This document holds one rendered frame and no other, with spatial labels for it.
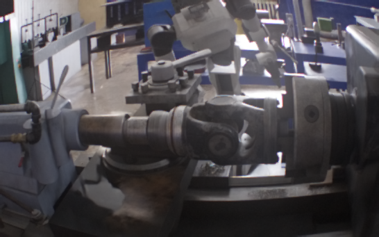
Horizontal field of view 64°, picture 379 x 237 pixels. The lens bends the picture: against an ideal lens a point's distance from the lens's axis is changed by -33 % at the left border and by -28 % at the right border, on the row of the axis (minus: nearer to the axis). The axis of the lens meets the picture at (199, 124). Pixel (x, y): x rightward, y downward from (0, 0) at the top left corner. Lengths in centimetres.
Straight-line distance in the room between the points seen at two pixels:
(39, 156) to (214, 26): 111
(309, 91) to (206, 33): 104
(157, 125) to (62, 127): 28
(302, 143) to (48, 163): 64
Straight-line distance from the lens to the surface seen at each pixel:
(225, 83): 226
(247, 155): 90
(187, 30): 180
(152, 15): 290
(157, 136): 91
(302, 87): 83
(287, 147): 86
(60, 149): 101
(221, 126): 85
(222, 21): 179
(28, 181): 112
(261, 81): 269
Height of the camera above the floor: 147
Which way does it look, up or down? 23 degrees down
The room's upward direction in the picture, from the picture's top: 5 degrees counter-clockwise
